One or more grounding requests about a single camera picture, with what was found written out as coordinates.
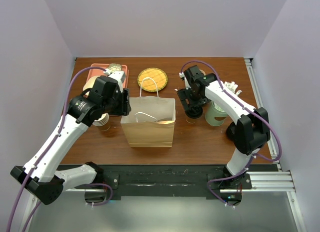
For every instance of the green straw holder cup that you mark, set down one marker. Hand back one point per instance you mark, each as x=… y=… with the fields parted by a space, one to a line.
x=215 y=116

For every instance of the black coffee cup lid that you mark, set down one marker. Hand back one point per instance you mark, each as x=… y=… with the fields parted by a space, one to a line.
x=194 y=113

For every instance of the brown paper bag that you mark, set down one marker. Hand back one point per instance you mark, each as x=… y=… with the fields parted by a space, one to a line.
x=140 y=126

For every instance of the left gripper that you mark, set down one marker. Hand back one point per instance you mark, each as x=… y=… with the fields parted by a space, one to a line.
x=124 y=107

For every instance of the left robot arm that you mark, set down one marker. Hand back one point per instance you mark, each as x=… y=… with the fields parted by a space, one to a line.
x=40 y=176

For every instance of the small patterned dish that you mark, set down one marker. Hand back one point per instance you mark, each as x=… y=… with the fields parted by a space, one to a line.
x=113 y=67

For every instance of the aluminium rail frame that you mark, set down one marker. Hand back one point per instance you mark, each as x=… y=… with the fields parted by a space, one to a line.
x=271 y=181

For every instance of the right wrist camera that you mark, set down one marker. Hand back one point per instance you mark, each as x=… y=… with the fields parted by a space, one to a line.
x=189 y=75

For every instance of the cream square plate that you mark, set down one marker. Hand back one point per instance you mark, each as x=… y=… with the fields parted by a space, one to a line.
x=90 y=82

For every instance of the stack of black lids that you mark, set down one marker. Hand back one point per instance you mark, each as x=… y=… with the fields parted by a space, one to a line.
x=230 y=131

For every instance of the pink rectangular tray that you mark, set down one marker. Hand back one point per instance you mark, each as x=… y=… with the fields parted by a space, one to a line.
x=97 y=72

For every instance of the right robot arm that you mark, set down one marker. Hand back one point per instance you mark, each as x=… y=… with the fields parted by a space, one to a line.
x=252 y=130

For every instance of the stack of paper cups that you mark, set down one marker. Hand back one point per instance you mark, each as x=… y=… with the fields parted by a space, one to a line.
x=103 y=124

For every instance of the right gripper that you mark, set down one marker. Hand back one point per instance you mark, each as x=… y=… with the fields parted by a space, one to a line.
x=183 y=93

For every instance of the yellow woven coaster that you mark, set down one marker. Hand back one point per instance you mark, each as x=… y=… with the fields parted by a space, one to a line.
x=152 y=79

